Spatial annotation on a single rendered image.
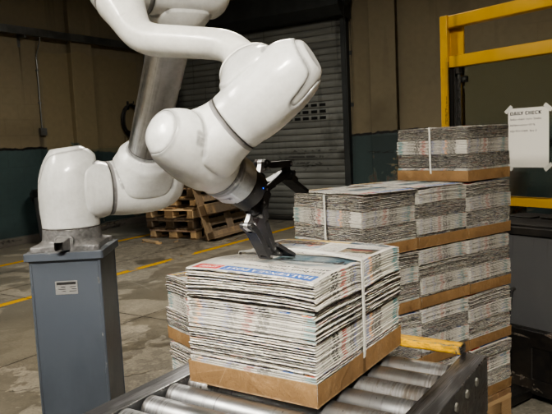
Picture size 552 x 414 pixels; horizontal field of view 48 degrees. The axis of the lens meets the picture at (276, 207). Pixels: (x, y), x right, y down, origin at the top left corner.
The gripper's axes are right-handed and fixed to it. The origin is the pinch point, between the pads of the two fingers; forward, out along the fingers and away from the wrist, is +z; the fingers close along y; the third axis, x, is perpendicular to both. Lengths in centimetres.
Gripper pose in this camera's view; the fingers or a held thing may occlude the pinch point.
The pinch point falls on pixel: (293, 220)
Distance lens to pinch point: 126.1
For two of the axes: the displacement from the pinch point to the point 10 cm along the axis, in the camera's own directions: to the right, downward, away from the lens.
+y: -2.0, 9.4, -2.8
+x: 8.4, 0.2, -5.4
